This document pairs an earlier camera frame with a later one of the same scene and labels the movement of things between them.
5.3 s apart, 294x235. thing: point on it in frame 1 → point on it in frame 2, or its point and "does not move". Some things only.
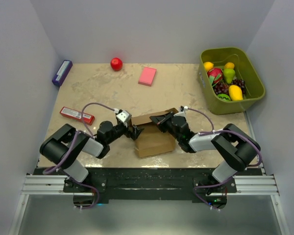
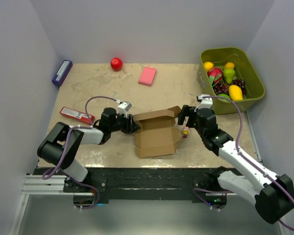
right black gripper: [159, 120] → [187, 111]
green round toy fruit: [224, 97] does not move
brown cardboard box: [152, 141] does not move
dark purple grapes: [221, 87] does not move
